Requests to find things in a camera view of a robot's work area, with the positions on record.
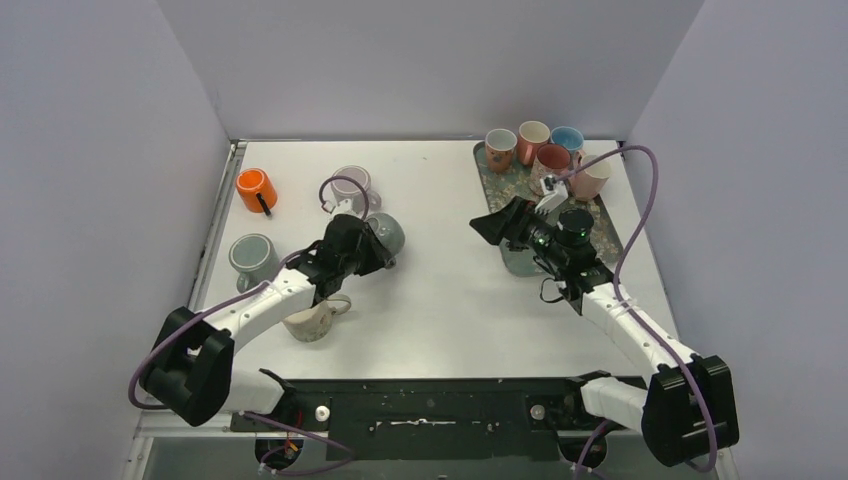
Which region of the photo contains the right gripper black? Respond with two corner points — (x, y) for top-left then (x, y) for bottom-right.
(469, 196), (568, 268)

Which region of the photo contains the grey-blue glazed mug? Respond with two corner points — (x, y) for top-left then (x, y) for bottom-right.
(366, 212), (406, 258)

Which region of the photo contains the mauve ribbed mug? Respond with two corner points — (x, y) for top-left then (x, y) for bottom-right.
(330, 165), (382, 216)

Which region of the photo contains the terracotta pink mug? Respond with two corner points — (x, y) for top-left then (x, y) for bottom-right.
(484, 128), (518, 174)

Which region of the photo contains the pink ghost pattern mug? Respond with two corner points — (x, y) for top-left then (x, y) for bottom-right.
(529, 144), (571, 195)

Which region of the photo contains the cream speckled mug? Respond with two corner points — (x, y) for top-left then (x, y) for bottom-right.
(282, 294), (352, 343)

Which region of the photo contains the light pink faceted mug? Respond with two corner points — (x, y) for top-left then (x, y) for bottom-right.
(570, 160), (612, 202)

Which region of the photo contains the salmon pink mug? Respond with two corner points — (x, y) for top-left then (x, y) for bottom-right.
(516, 120), (551, 167)

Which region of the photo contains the orange mug black handle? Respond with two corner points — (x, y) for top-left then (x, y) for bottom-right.
(236, 168), (278, 217)

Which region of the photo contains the light blue mug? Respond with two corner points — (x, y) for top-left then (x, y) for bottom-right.
(550, 126), (585, 153)

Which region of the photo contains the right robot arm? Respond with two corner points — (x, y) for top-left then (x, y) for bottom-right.
(486, 196), (740, 467)

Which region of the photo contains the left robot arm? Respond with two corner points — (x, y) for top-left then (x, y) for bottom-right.
(128, 210), (406, 430)

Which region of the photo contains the sage green mug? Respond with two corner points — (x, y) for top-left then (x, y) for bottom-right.
(228, 233), (280, 293)

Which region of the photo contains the teal floral tray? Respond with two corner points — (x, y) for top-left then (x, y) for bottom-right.
(473, 141), (623, 278)

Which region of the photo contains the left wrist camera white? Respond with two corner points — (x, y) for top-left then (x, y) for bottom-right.
(330, 199), (358, 218)

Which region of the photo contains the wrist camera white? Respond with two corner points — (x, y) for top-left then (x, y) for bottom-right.
(330, 199), (358, 218)
(535, 175), (569, 216)

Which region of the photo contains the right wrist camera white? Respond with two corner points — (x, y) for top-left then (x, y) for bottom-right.
(535, 175), (569, 216)

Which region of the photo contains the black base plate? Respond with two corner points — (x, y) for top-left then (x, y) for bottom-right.
(162, 376), (670, 463)

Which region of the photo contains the aluminium rail frame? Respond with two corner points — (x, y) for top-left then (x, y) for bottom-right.
(124, 140), (303, 479)

